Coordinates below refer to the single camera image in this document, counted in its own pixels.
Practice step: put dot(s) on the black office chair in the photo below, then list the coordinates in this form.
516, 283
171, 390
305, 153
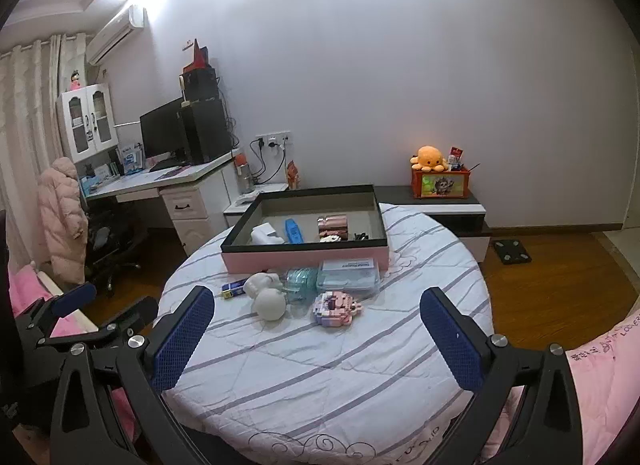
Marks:
112, 250

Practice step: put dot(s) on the black bathroom scale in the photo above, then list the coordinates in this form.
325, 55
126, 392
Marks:
511, 252

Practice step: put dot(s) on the pink brick block figure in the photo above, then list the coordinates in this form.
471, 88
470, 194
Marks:
336, 309

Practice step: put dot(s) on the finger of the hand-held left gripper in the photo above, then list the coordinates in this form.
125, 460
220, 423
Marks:
140, 310
72, 299

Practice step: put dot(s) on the black keyboard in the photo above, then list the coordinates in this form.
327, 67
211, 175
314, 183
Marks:
161, 165

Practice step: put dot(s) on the black hair clip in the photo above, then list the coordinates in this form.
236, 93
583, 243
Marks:
361, 236

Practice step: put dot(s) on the red printed box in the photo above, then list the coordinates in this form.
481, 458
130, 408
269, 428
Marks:
440, 184

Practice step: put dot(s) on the small dark blue box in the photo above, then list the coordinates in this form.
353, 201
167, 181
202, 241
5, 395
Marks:
234, 290

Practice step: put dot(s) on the white hutch cabinet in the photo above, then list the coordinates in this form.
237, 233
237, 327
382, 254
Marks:
87, 122

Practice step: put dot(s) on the teal transparent jar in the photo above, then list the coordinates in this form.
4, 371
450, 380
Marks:
302, 285

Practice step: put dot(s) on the cream bed frame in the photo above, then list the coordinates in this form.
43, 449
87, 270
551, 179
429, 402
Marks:
55, 290

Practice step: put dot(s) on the bottle with orange lid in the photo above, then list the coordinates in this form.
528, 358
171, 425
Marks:
244, 175

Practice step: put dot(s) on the pink puffer coat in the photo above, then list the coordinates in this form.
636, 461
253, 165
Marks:
62, 225

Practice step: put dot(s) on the large white power adapter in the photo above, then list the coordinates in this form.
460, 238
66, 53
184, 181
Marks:
267, 239

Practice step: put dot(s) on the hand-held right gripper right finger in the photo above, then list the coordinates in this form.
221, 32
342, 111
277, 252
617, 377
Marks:
452, 340

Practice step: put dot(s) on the orange octopus plush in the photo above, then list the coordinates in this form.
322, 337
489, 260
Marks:
429, 159

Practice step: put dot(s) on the white charger plug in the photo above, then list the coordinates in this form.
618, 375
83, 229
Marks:
267, 229

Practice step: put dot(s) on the cream curtain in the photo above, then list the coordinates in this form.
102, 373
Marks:
30, 120

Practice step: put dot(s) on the red triangular ornament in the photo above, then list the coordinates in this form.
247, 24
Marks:
196, 57

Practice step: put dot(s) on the black computer tower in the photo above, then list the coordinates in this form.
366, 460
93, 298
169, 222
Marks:
207, 132

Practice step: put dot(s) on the black speaker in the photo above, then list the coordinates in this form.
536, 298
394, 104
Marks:
200, 85

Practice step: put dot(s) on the white desk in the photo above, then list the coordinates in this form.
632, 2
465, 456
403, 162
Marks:
195, 210

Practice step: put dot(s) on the rose gold compact mirror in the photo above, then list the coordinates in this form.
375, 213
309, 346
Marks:
332, 225

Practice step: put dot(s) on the orange paper figurine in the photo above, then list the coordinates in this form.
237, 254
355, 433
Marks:
293, 176

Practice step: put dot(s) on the white bedside cabinet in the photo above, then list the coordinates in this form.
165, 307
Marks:
240, 210

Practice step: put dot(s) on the pink printed blanket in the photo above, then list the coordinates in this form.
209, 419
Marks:
610, 375

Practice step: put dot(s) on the white wall socket strip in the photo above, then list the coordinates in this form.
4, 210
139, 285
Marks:
272, 139

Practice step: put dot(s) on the black computer monitor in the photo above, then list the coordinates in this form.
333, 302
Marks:
162, 132

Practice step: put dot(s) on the pink storage box black rim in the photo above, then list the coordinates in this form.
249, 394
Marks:
305, 257

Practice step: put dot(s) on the black white low cabinet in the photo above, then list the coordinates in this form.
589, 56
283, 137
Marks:
450, 217

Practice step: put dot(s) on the white air conditioner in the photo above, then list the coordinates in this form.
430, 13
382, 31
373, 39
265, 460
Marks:
117, 35

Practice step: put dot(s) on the blue boxes on desk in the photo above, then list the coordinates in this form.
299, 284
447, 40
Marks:
131, 159

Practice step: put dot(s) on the round table with striped quilt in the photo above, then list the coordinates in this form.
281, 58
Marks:
325, 375

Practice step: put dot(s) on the small pink doll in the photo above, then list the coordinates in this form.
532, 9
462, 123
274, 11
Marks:
75, 80

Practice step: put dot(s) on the cream toy telephone handset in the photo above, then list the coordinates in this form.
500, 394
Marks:
184, 92

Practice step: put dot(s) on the clear plastic box white label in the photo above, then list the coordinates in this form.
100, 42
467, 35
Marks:
347, 277

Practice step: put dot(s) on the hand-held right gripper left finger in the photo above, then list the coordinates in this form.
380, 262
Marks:
182, 340

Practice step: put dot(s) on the white round-head gadget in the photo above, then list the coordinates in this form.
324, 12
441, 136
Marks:
270, 302

